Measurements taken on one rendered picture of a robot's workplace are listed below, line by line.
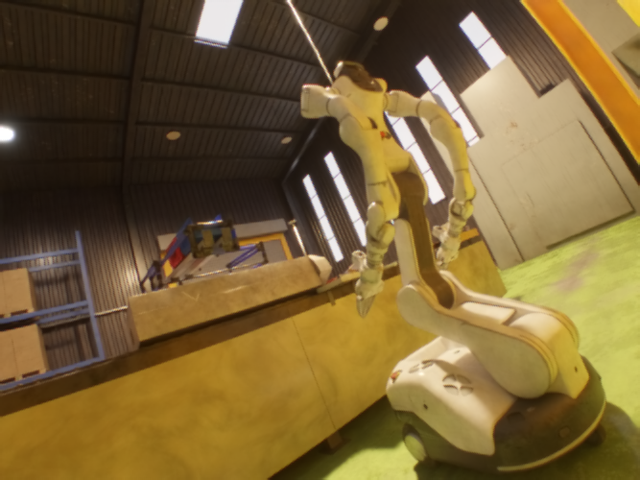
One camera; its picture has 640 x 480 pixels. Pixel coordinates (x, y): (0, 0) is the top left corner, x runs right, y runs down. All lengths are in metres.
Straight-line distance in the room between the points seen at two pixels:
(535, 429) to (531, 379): 0.12
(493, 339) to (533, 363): 0.12
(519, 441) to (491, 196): 6.32
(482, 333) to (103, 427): 1.32
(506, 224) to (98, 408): 6.77
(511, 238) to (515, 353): 6.03
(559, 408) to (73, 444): 1.50
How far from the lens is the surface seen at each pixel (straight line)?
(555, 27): 4.74
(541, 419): 1.02
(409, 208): 1.18
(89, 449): 1.45
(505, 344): 1.01
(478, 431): 1.02
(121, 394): 1.44
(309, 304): 1.76
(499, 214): 6.99
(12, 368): 10.59
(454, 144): 1.32
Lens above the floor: 0.66
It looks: 13 degrees up
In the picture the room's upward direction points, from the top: 23 degrees counter-clockwise
